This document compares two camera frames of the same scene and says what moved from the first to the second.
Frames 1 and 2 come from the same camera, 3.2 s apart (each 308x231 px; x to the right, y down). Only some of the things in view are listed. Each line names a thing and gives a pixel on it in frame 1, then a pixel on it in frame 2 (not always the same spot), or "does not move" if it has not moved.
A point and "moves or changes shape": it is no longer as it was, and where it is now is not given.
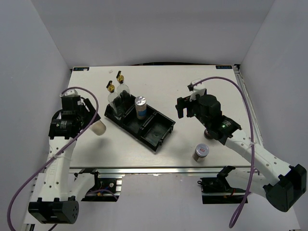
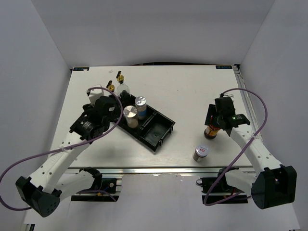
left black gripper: [91, 114] to [116, 112]
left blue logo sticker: [81, 69] does not move
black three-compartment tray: [156, 127] does not move
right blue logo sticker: [224, 67] does not move
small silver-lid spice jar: [201, 151] does not move
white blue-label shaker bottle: [141, 107] does not move
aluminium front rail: [162, 170] does not move
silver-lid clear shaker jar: [98, 128] moves or changes shape
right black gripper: [184, 103] to [211, 111]
